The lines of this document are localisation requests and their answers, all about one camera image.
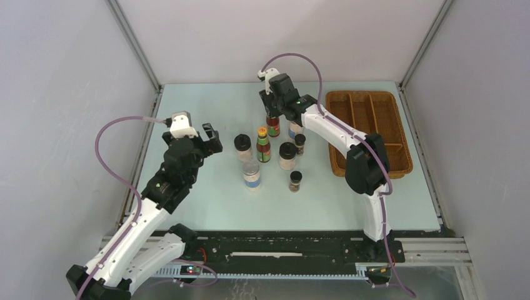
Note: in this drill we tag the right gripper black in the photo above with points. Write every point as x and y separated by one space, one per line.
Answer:
267 99

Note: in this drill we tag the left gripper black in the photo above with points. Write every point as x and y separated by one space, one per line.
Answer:
210 146

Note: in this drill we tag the yellow-cap sauce bottle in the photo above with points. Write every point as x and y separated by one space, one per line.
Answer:
263 146
273 126

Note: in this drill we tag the blue-label silver-lid jar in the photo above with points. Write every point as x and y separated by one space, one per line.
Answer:
294 129
251 175

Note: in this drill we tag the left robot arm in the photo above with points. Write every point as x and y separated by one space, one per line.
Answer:
118 269

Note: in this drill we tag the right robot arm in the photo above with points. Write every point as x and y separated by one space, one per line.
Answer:
367 162

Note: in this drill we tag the black-spout-lid jar white beads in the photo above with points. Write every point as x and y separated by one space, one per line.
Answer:
242 144

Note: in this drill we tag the small black-lid spice jar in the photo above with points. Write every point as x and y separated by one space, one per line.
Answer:
299 142

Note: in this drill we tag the large black-lid jar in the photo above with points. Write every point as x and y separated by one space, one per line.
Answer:
287 156

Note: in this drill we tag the front black-lid spice jar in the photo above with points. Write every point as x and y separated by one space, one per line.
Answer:
295 178

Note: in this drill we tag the wicker divided basket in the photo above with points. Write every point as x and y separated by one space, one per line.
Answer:
375 112

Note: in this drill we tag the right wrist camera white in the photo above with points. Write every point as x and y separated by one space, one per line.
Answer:
266 76

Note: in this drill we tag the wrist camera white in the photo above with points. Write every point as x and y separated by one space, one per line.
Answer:
266 76
180 125

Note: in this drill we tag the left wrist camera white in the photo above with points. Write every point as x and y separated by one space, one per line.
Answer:
180 125

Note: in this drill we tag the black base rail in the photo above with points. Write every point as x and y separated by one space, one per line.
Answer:
291 253

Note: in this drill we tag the aluminium corner frame left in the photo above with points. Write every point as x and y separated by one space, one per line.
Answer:
128 32

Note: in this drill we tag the aluminium corner frame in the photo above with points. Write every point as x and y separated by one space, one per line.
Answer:
128 32
433 30

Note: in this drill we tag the aluminium corner frame right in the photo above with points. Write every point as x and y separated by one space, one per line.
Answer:
433 30

